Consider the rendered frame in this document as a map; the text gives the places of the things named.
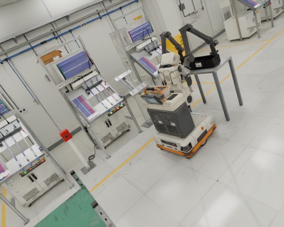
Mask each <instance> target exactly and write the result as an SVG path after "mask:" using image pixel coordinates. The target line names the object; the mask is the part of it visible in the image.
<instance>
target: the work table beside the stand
mask: <svg viewBox="0 0 284 227"><path fill-rule="evenodd" d="M220 60H221V61H220V62H219V63H218V64H217V65H216V66H215V67H210V68H197V69H190V75H194V76H195V79H196V82H197V85H198V88H199V91H200V94H201V97H202V100H203V103H204V104H205V103H206V99H205V96H204V93H203V90H202V87H201V84H200V81H199V78H198V74H207V73H212V75H213V78H214V81H215V85H216V88H217V91H218V95H219V98H220V101H221V105H222V108H223V112H224V115H225V119H226V121H229V120H230V118H229V114H228V111H227V107H226V104H225V100H224V96H223V93H222V89H221V87H220V82H219V79H218V76H217V71H218V70H219V69H220V68H221V67H222V66H223V65H224V64H226V63H227V62H229V66H230V70H231V74H232V78H233V82H234V86H235V90H236V93H237V97H238V102H239V106H242V105H243V101H242V97H241V93H240V89H239V86H238V81H237V77H236V73H235V69H234V64H233V61H232V57H231V56H227V57H220ZM189 110H190V112H191V113H192V110H191V107H189Z"/></svg>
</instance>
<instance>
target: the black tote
mask: <svg viewBox="0 0 284 227"><path fill-rule="evenodd" d="M194 58H195V59H194V61H193V62H191V63H190V64H189V67H191V69H197V68H210V67H215V66H216V65H217V64H218V63H219V62H220V61H221V60H220V56H219V54H217V57H216V58H215V57H213V56H212V55H206V56H200V57H194Z"/></svg>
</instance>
